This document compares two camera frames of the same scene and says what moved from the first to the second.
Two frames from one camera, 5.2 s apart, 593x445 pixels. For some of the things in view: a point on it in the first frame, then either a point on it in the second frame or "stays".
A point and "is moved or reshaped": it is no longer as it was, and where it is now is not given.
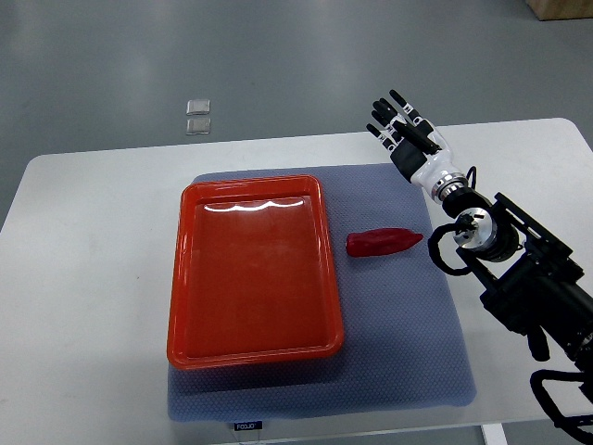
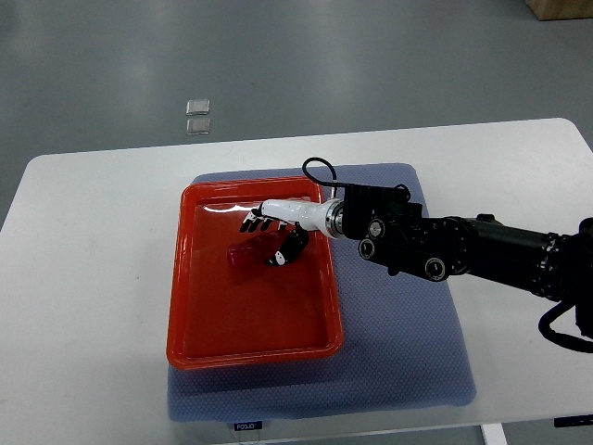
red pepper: [381, 241] is moved or reshaped
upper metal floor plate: [198, 107] stays
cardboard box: [561, 9] stays
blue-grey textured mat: [405, 341] stays
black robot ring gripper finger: [389, 126] to [254, 226]
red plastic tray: [254, 276] stays
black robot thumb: [417, 136] to [296, 242]
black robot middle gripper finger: [383, 111] to [265, 224]
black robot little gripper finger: [382, 136] to [246, 225]
